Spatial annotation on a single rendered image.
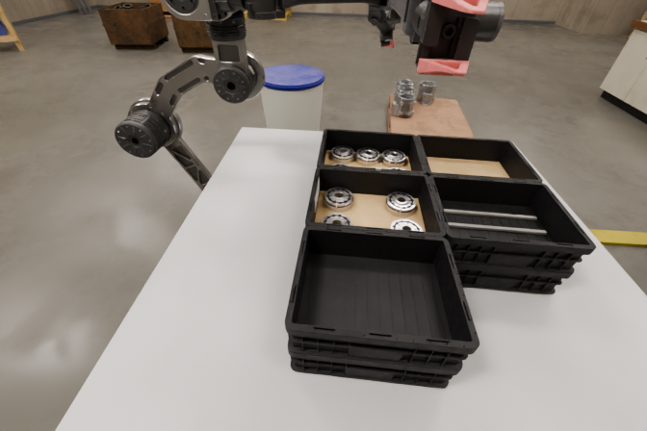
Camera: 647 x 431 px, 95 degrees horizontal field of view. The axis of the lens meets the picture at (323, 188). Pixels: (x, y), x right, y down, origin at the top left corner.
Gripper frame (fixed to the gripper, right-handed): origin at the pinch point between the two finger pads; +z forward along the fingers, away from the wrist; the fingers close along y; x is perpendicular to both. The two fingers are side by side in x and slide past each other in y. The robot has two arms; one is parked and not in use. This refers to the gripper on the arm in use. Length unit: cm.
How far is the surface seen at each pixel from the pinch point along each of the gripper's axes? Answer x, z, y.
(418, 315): -9, -3, 63
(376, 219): -1, -37, 62
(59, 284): 169, -54, 147
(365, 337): 6, 8, 53
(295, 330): 20, 8, 53
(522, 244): -39, -20, 53
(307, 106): 40, -201, 90
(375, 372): 1, 8, 71
